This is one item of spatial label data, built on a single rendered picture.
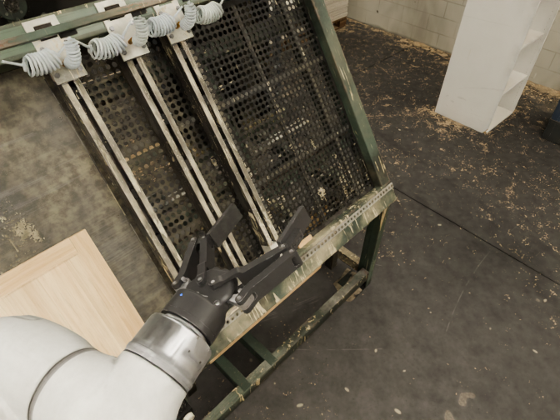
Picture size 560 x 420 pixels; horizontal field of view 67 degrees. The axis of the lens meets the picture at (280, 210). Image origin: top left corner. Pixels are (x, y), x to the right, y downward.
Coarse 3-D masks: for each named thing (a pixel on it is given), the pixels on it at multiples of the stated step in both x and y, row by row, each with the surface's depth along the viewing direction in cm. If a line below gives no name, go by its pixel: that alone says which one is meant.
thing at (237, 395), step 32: (128, 160) 261; (224, 192) 341; (352, 192) 243; (384, 224) 248; (352, 256) 284; (352, 288) 266; (320, 320) 250; (288, 352) 238; (192, 384) 211; (256, 384) 225; (224, 416) 214
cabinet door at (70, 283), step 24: (72, 240) 139; (24, 264) 131; (48, 264) 135; (72, 264) 139; (96, 264) 143; (0, 288) 127; (24, 288) 131; (48, 288) 135; (72, 288) 139; (96, 288) 143; (120, 288) 148; (0, 312) 127; (24, 312) 131; (48, 312) 135; (72, 312) 139; (96, 312) 143; (120, 312) 148; (96, 336) 143; (120, 336) 148
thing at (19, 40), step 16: (144, 0) 129; (160, 0) 132; (96, 16) 120; (112, 16) 123; (160, 16) 138; (208, 16) 147; (32, 32) 111; (48, 32) 113; (112, 32) 129; (160, 32) 138; (0, 48) 107; (48, 48) 118; (64, 48) 121; (112, 48) 128; (16, 64) 114; (32, 64) 115; (48, 64) 117
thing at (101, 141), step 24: (24, 24) 123; (72, 48) 119; (48, 72) 135; (72, 72) 131; (72, 96) 134; (96, 120) 138; (96, 144) 138; (120, 168) 146; (120, 192) 147; (144, 216) 148; (168, 240) 153; (168, 264) 153
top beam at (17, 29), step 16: (128, 0) 142; (192, 0) 155; (208, 0) 159; (224, 0) 171; (64, 16) 130; (80, 16) 133; (144, 16) 145; (0, 32) 120; (16, 32) 123; (80, 32) 133; (96, 32) 136; (16, 48) 123; (32, 48) 125; (0, 64) 120
